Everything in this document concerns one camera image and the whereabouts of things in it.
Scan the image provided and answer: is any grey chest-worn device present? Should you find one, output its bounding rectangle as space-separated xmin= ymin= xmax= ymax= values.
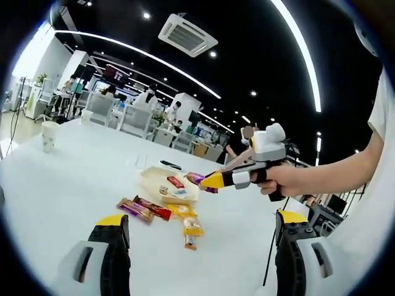
xmin=353 ymin=18 xmax=380 ymax=59

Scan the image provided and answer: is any yellow bun food packet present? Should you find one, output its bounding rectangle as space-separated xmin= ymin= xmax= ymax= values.
xmin=171 ymin=203 xmax=198 ymax=218
xmin=182 ymin=217 xmax=205 ymax=237

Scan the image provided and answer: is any person's right hand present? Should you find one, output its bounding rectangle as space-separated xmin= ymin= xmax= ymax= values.
xmin=251 ymin=163 xmax=309 ymax=198

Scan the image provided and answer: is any cream hexagonal container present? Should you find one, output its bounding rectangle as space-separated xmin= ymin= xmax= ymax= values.
xmin=140 ymin=165 xmax=201 ymax=205

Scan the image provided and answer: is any brown purple-label food bar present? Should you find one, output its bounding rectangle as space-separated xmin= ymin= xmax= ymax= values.
xmin=116 ymin=197 xmax=155 ymax=223

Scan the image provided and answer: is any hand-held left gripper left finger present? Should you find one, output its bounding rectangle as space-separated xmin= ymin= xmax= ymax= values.
xmin=51 ymin=212 xmax=132 ymax=296

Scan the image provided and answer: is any ceiling air conditioner vent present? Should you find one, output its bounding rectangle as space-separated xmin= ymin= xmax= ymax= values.
xmin=157 ymin=12 xmax=218 ymax=59

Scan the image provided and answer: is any hanging dark display screen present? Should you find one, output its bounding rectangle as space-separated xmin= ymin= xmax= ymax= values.
xmin=103 ymin=64 xmax=130 ymax=89

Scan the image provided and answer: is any white mesh office chair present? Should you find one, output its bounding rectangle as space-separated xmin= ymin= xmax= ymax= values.
xmin=120 ymin=104 xmax=155 ymax=138
xmin=85 ymin=92 xmax=117 ymax=127
xmin=35 ymin=76 xmax=58 ymax=121
xmin=172 ymin=131 xmax=195 ymax=154

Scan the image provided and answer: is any red food packet white print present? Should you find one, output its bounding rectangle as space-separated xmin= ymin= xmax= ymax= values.
xmin=166 ymin=175 xmax=185 ymax=189

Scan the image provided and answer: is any long ceiling light strip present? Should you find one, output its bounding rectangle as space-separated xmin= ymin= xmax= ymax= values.
xmin=54 ymin=29 xmax=222 ymax=99
xmin=271 ymin=0 xmax=322 ymax=113

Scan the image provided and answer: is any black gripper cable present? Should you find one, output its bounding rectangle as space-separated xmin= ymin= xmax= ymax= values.
xmin=262 ymin=228 xmax=277 ymax=287

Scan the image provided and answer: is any person's white shirt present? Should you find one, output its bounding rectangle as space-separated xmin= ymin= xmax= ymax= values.
xmin=308 ymin=66 xmax=395 ymax=296

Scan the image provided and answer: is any purple brown food packet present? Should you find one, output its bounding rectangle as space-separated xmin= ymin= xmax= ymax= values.
xmin=184 ymin=171 xmax=218 ymax=194

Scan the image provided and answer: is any dark red food bar packet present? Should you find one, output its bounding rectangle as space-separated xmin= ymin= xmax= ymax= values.
xmin=133 ymin=194 xmax=172 ymax=221

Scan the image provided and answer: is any printed white paper cup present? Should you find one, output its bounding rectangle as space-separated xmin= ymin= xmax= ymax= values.
xmin=41 ymin=120 xmax=60 ymax=154

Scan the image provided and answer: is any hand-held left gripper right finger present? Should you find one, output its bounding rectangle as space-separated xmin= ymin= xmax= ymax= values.
xmin=274 ymin=208 xmax=348 ymax=296

